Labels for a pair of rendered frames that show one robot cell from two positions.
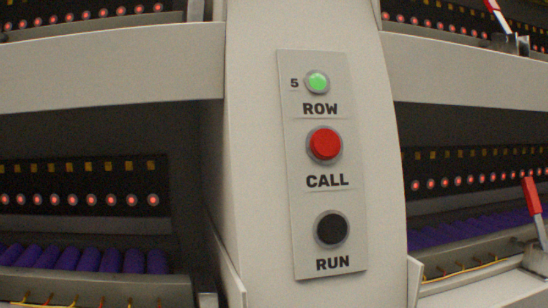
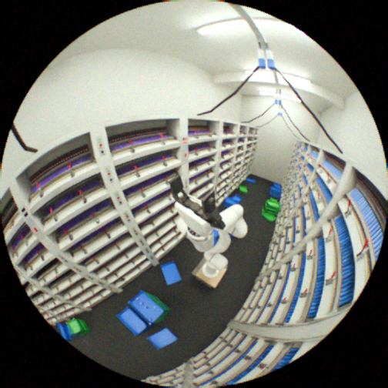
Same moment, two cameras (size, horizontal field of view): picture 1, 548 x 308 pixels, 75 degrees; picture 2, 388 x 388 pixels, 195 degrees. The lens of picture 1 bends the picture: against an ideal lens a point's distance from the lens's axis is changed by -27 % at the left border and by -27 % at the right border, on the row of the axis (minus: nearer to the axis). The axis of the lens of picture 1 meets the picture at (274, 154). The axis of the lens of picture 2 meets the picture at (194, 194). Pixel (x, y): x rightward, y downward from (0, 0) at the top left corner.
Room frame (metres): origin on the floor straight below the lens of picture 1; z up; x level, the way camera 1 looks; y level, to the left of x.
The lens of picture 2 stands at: (-0.70, 0.54, 1.67)
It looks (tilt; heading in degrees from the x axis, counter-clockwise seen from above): 35 degrees down; 324
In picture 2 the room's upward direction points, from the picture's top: straight up
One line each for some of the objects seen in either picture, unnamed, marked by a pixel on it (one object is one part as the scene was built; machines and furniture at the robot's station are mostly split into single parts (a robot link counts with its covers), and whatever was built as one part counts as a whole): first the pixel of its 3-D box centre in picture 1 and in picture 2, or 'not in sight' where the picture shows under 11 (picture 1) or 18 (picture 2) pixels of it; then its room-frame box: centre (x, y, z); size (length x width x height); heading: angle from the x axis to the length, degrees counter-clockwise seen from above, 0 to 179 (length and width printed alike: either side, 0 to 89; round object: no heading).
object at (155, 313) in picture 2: not in sight; (145, 307); (-0.49, 0.94, 0.44); 0.30 x 0.20 x 0.08; 20
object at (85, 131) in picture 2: not in sight; (142, 118); (0.26, 0.34, 1.74); 2.19 x 0.20 x 0.03; 103
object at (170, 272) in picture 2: not in sight; (171, 272); (-0.15, 0.54, 0.04); 0.30 x 0.20 x 0.08; 170
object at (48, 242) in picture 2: not in sight; (74, 259); (0.02, 1.36, 0.88); 0.20 x 0.09 x 1.75; 13
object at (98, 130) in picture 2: not in sight; (129, 223); (0.18, 0.68, 0.88); 0.20 x 0.09 x 1.75; 13
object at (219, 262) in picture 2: not in sight; (216, 262); (-0.50, 0.14, 0.60); 0.19 x 0.12 x 0.24; 11
